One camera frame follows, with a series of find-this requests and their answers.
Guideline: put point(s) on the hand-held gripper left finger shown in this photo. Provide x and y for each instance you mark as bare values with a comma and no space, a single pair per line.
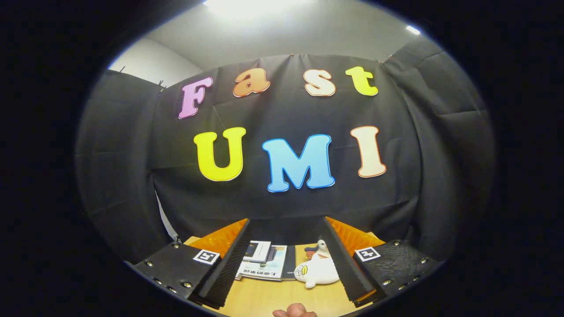
227,268

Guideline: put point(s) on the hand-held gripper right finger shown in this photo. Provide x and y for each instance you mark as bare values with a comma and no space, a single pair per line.
346,268

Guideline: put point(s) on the white seal plush toy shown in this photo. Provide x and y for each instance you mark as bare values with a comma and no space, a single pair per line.
319,270

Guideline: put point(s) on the penguin plush toy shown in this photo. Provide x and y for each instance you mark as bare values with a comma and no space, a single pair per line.
320,248

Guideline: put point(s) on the small white night-photo book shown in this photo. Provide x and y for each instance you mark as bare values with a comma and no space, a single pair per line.
257,251

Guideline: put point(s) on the light blue cover book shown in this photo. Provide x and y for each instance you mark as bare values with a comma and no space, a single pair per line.
266,268

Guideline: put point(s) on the small ceiling light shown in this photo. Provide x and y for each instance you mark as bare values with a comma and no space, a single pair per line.
413,30

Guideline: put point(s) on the large ceiling light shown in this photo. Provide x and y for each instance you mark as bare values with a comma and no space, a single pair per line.
255,6

